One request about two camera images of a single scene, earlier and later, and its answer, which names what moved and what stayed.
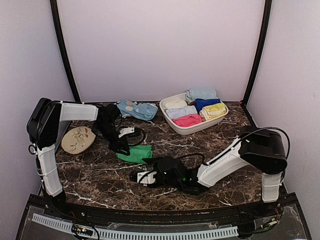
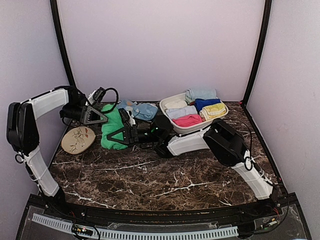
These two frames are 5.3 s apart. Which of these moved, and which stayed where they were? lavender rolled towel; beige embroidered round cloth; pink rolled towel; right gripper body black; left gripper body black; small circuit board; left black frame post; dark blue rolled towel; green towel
Moved: right gripper body black; green towel; left gripper body black
Stayed: lavender rolled towel; left black frame post; small circuit board; beige embroidered round cloth; dark blue rolled towel; pink rolled towel
